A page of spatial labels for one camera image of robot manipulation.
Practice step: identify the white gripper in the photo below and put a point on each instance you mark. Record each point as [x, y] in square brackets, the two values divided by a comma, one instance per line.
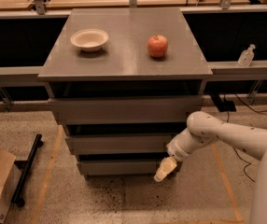
[175, 150]

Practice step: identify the grey bottom drawer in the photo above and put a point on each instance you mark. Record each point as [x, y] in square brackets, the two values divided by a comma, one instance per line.
[119, 167]

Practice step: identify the grey drawer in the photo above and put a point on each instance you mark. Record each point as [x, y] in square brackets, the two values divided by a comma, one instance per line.
[124, 110]
[119, 167]
[116, 144]

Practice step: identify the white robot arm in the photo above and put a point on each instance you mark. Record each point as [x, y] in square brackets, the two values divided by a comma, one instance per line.
[202, 130]

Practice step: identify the grey middle drawer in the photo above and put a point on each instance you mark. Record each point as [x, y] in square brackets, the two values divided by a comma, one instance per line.
[116, 144]

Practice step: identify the grey drawer cabinet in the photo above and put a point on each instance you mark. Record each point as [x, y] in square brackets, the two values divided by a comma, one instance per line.
[123, 68]

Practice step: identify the grey top drawer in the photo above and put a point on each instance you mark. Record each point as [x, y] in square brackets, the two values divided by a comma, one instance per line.
[124, 110]

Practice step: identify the black floor socket box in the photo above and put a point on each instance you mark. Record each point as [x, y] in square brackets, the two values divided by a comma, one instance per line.
[222, 104]

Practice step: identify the red apple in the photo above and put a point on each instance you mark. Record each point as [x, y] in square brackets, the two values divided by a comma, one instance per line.
[157, 46]

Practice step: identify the clear sanitizer bottle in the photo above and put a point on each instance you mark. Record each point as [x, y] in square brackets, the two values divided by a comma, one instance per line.
[247, 56]

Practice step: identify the white paper bowl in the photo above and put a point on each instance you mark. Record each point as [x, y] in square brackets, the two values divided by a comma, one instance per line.
[89, 40]

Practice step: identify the black metal stand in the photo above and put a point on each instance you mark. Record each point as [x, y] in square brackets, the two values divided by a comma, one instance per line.
[25, 168]

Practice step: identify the grey metal rail frame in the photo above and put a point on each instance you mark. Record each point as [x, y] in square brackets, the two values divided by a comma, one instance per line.
[26, 27]

